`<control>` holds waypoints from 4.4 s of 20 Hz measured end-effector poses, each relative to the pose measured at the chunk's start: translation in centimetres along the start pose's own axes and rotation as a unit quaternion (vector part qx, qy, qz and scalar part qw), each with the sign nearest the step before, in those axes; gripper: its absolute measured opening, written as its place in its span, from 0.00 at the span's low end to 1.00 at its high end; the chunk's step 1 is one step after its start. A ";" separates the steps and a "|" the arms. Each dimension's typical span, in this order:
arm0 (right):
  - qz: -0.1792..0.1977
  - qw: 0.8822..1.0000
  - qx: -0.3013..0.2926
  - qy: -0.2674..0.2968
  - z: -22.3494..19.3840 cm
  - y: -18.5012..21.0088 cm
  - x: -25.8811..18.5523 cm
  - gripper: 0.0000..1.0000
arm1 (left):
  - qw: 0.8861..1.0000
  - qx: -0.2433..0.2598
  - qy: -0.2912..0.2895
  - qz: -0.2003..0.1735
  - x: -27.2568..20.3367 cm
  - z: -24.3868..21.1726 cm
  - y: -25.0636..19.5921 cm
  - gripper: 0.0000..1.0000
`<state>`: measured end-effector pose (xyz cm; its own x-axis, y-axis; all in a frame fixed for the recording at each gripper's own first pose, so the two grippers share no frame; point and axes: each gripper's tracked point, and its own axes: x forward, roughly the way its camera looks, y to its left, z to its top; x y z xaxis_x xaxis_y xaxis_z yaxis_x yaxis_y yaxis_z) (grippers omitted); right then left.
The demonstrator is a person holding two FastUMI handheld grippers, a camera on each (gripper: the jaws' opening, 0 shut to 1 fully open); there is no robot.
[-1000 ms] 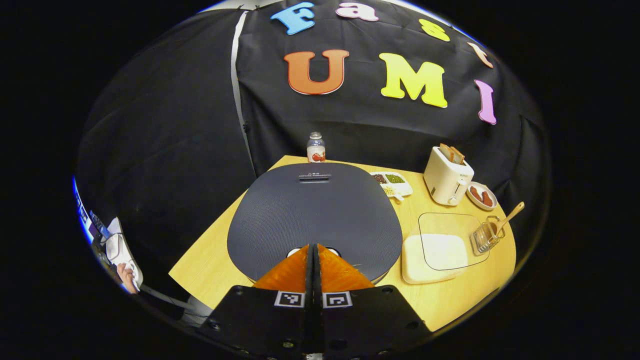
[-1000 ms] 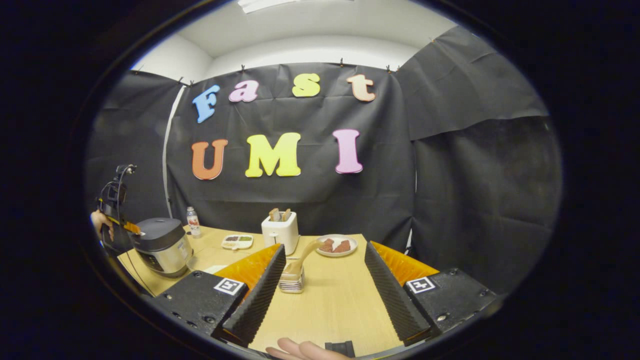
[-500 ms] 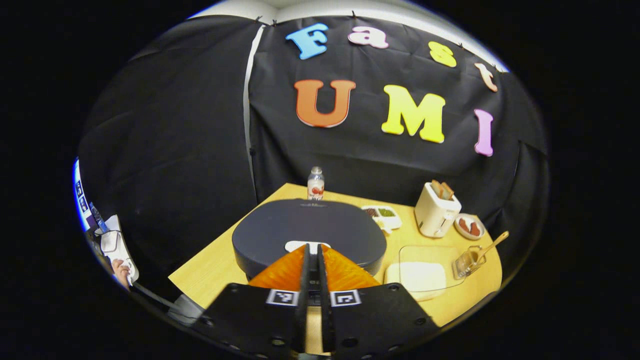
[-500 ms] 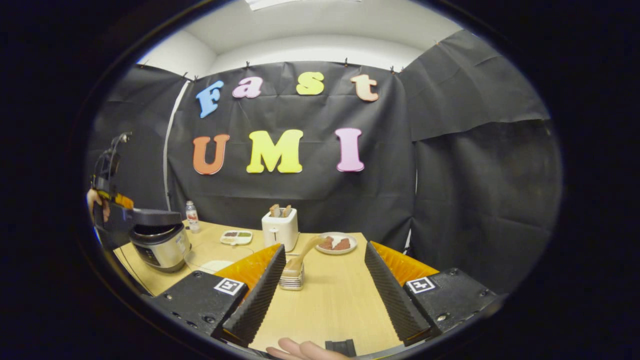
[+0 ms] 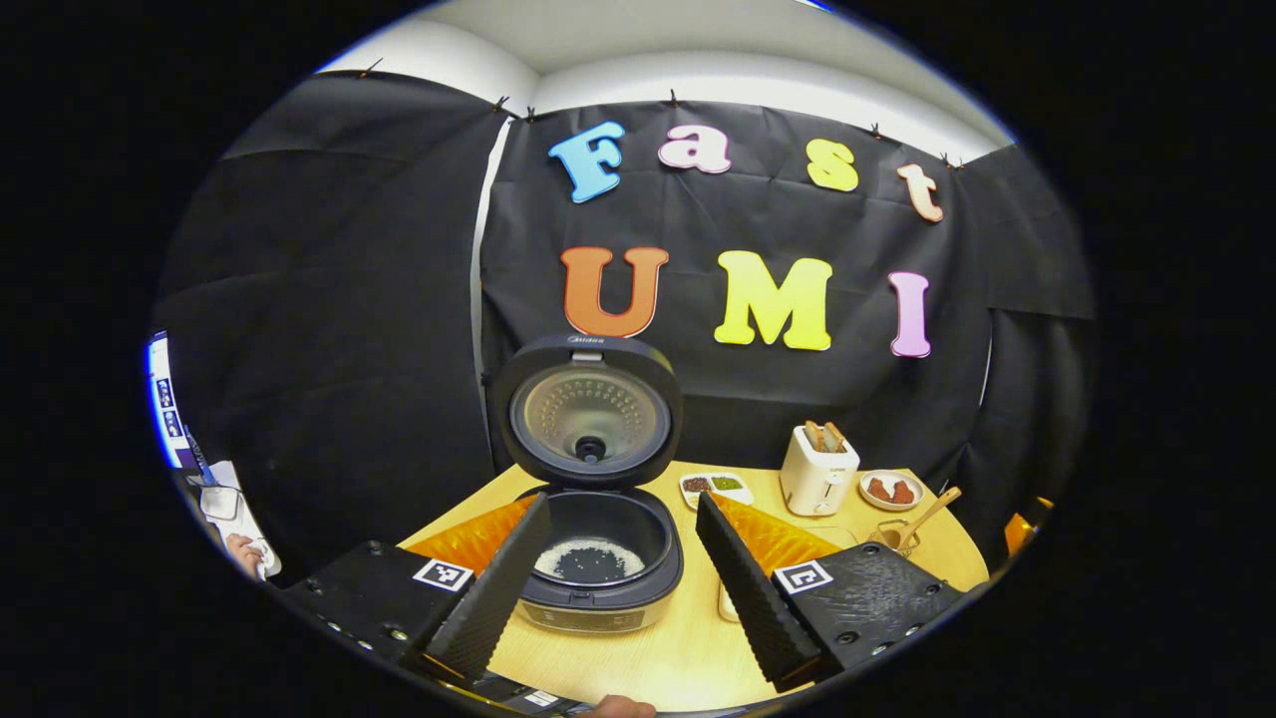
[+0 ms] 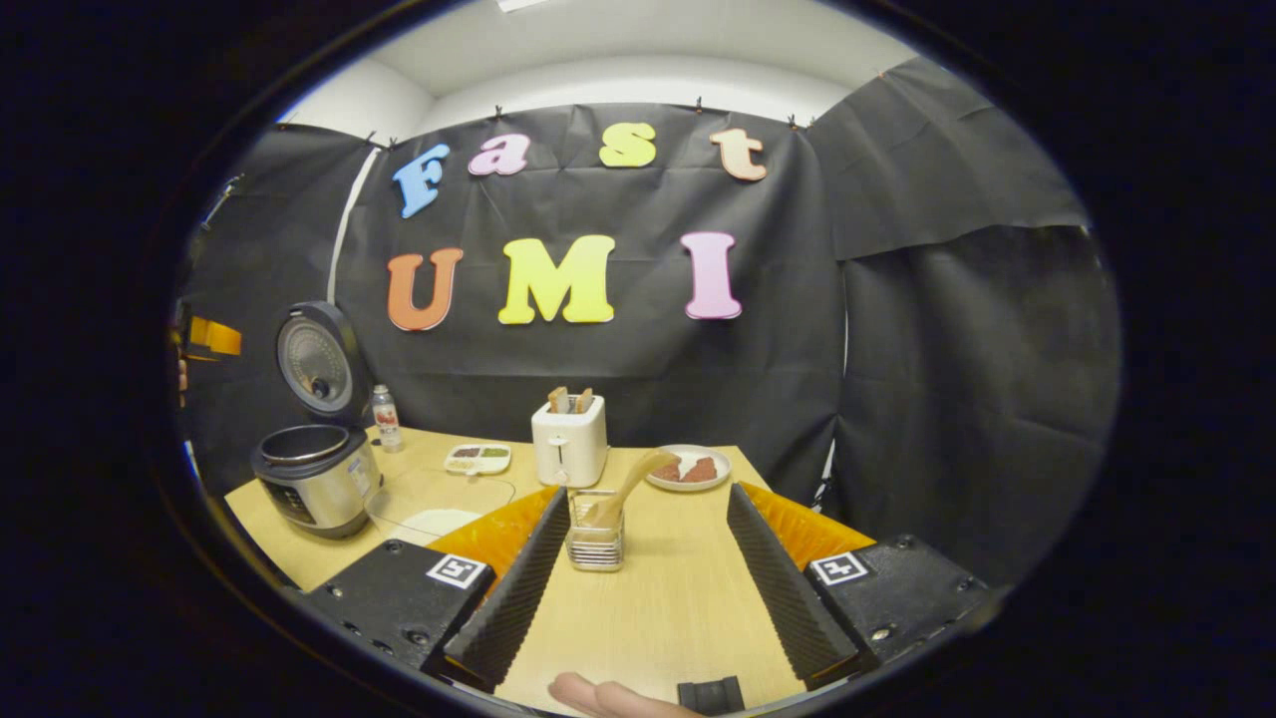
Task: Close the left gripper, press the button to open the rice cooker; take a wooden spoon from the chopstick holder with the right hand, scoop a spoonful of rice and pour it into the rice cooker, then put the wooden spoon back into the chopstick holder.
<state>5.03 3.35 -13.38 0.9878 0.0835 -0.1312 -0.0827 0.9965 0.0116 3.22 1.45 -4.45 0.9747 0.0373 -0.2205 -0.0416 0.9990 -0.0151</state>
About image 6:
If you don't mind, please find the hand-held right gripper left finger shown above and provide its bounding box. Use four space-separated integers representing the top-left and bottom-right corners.
304 487 571 694

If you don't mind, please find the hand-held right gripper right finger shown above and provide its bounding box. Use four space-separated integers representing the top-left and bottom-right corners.
726 483 998 691

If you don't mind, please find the metal wire chopstick holder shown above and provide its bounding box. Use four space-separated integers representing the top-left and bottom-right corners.
565 489 626 572

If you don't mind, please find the clear box of rice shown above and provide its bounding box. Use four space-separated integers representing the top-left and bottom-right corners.
367 477 519 545

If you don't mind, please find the wooden spoon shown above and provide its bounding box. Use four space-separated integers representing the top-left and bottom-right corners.
581 451 681 530

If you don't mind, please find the black silver rice cooker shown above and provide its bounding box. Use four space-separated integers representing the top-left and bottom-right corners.
251 301 385 540

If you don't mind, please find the white plate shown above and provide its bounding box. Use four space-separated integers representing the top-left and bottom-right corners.
645 444 733 494

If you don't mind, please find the white divided dish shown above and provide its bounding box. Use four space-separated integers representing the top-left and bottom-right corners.
444 443 512 477

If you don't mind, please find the white toaster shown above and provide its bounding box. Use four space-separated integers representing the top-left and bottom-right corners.
531 395 609 489

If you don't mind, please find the small plastic bottle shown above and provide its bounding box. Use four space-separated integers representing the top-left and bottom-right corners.
371 385 403 453

